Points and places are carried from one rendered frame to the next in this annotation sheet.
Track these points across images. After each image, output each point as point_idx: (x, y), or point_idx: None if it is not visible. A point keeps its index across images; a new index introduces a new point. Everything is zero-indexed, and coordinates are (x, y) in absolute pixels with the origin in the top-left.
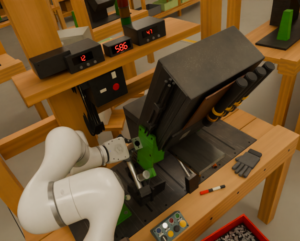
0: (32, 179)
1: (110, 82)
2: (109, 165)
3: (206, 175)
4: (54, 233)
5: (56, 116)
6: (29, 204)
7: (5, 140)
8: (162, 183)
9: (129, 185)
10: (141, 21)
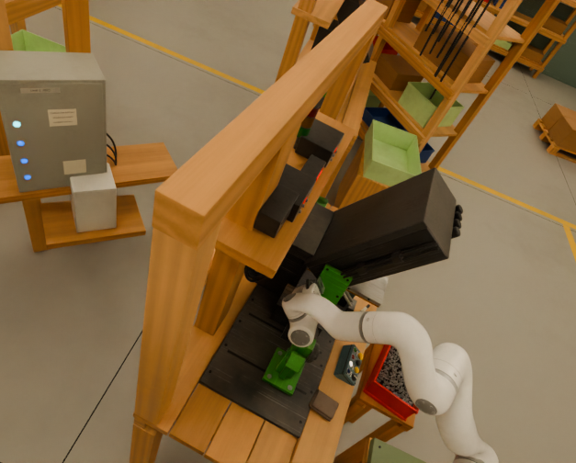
0: (434, 373)
1: None
2: (231, 309)
3: None
4: (225, 420)
5: (231, 270)
6: (446, 393)
7: None
8: None
9: (288, 331)
10: (318, 130)
